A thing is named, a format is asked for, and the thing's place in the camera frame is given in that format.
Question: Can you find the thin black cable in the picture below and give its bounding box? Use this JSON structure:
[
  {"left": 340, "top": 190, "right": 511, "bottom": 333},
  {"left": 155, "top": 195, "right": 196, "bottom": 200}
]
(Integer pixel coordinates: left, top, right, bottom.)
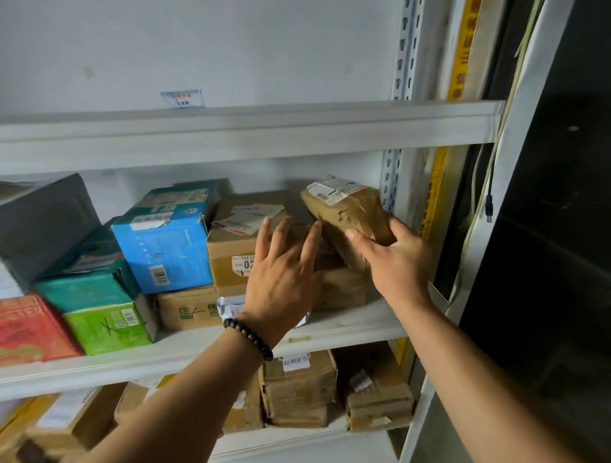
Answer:
[{"left": 482, "top": 157, "right": 495, "bottom": 224}]

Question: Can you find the red printed cardboard box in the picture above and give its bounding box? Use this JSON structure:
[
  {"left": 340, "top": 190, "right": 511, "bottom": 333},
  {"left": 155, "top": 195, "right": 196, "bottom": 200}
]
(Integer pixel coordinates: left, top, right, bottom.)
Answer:
[{"left": 0, "top": 292, "right": 85, "bottom": 368}]

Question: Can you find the white metal shelf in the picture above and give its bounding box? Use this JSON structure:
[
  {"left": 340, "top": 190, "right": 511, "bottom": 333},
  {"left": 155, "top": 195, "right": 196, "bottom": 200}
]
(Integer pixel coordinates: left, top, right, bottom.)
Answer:
[{"left": 0, "top": 0, "right": 576, "bottom": 463}]

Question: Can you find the row of parcels shelf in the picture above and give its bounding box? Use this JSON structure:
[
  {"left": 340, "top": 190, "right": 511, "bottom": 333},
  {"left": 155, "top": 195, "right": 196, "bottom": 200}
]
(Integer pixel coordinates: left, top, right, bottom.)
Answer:
[{"left": 0, "top": 341, "right": 415, "bottom": 463}]

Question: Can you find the teal box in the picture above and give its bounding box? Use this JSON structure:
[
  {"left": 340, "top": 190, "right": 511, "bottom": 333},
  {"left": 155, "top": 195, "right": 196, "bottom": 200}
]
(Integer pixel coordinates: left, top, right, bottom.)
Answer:
[{"left": 32, "top": 217, "right": 143, "bottom": 314}]

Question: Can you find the taped brown parcel long label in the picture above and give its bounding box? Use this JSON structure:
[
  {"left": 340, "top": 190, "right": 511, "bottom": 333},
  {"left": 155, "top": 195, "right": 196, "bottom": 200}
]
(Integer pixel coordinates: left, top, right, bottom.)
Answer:
[{"left": 300, "top": 175, "right": 397, "bottom": 273}]

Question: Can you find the person's right hand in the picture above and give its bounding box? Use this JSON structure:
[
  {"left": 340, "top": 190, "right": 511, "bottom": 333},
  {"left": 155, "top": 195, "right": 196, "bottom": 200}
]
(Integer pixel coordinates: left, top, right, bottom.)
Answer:
[{"left": 344, "top": 217, "right": 435, "bottom": 314}]

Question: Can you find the brown box labelled 0227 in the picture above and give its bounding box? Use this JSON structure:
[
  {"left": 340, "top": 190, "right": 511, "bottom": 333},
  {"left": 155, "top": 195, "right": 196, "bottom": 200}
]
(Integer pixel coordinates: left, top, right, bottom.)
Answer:
[{"left": 206, "top": 190, "right": 318, "bottom": 298}]

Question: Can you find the person's left hand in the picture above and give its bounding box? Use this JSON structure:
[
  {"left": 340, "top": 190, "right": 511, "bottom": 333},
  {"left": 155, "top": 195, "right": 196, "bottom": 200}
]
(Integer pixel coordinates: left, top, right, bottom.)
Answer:
[{"left": 236, "top": 217, "right": 325, "bottom": 349}]

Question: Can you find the person's left forearm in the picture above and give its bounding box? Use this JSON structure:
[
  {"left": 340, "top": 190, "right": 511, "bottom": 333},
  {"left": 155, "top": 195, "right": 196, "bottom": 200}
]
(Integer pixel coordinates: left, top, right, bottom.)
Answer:
[{"left": 78, "top": 329, "right": 268, "bottom": 463}]

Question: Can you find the white poly mailer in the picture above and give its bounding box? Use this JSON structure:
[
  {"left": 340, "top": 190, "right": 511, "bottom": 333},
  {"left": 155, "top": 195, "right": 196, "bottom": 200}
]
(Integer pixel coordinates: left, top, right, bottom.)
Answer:
[{"left": 216, "top": 294, "right": 312, "bottom": 330}]

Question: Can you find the dark glass door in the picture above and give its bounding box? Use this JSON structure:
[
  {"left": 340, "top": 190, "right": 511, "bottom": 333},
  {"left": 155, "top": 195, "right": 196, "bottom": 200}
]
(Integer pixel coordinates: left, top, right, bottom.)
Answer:
[{"left": 410, "top": 0, "right": 611, "bottom": 463}]

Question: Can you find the blue cardboard box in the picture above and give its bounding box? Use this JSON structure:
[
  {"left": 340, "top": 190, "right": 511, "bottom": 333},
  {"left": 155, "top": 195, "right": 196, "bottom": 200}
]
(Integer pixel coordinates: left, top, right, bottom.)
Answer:
[{"left": 110, "top": 179, "right": 231, "bottom": 296}]

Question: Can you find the grey white box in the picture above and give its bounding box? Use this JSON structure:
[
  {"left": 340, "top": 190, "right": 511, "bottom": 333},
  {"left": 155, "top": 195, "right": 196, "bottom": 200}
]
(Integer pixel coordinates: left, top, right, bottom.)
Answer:
[{"left": 0, "top": 173, "right": 102, "bottom": 301}]

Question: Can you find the person's right forearm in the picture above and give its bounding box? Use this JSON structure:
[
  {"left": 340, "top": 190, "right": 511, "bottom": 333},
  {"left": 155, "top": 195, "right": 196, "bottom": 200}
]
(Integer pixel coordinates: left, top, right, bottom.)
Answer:
[{"left": 393, "top": 295, "right": 588, "bottom": 463}]

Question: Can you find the yellow printed tape strip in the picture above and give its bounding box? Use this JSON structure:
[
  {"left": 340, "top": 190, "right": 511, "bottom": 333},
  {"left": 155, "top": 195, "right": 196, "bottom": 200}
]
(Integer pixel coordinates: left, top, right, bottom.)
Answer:
[{"left": 419, "top": 0, "right": 483, "bottom": 242}]

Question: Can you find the dark bead bracelet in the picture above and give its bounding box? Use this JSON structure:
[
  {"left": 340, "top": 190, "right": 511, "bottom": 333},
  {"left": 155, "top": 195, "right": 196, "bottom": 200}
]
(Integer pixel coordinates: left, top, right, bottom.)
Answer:
[{"left": 223, "top": 318, "right": 274, "bottom": 362}]

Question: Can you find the small brown box green print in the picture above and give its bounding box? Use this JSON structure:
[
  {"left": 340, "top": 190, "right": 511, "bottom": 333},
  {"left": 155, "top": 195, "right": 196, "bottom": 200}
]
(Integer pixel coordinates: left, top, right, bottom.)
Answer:
[{"left": 156, "top": 284, "right": 224, "bottom": 333}]

